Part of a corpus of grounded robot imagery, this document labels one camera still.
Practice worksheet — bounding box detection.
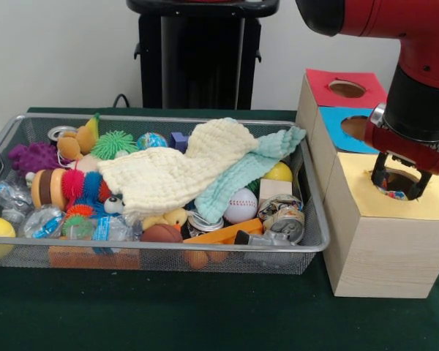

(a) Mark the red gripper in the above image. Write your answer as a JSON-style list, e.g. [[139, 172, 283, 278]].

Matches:
[[363, 102, 439, 201]]

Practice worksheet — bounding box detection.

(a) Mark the colourful knotted rope toy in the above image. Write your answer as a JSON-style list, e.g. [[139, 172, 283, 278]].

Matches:
[[384, 175, 408, 200]]

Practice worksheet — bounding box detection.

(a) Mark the mint green waffle cloth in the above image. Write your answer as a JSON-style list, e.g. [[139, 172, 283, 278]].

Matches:
[[194, 127, 307, 224]]

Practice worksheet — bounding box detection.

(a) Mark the cream waffle cloth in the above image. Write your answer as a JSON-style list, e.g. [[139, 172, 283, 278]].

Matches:
[[97, 117, 260, 217]]

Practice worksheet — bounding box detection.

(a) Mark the small green yellow toy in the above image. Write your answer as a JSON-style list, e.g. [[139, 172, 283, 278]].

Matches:
[[84, 112, 102, 142]]

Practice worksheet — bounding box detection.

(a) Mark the wooden box with three holes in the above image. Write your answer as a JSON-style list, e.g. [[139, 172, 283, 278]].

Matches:
[[296, 68, 439, 299]]

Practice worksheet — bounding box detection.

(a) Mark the white baseball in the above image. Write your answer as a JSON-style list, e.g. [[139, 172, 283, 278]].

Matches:
[[222, 188, 259, 225]]

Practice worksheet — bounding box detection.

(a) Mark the dark green table cloth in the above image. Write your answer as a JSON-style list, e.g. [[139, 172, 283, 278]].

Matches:
[[0, 106, 439, 351]]

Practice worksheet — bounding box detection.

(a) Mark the green spiky ball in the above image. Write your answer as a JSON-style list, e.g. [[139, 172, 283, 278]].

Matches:
[[90, 131, 139, 161]]

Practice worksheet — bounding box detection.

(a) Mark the multicolour spiky caterpillar toy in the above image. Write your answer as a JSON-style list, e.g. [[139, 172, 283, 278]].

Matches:
[[61, 169, 113, 204]]

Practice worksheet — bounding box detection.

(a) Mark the brown plush toy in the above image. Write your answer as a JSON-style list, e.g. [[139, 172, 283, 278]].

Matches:
[[56, 125, 96, 162]]

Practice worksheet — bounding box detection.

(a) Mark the toy hamburger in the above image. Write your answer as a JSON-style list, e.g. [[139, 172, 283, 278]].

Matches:
[[29, 168, 67, 212]]

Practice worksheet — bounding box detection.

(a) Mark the purple spiky toy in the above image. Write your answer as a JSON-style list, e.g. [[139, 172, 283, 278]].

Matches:
[[7, 141, 61, 173]]

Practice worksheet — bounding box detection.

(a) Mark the silver wire mesh bin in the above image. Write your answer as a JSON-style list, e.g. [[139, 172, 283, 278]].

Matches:
[[0, 112, 332, 276]]

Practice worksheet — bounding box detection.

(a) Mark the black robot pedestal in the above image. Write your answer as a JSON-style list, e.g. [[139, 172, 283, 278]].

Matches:
[[126, 0, 281, 110]]

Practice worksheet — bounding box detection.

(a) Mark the black cable behind table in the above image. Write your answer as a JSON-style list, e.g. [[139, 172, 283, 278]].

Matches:
[[111, 93, 143, 109]]

